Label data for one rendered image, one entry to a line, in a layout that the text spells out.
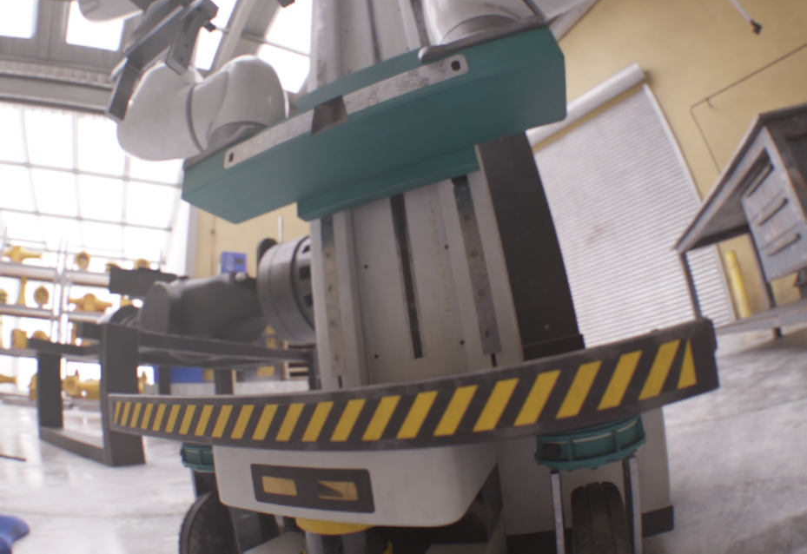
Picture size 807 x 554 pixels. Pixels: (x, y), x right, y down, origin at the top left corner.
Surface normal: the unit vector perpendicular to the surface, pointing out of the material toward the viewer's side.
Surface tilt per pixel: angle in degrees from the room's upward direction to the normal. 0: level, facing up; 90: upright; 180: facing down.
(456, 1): 93
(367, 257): 90
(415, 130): 180
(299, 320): 135
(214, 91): 91
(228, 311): 90
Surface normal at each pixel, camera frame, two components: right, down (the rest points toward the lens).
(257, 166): 0.13, 0.94
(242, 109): 0.24, -0.24
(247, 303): -0.37, -0.26
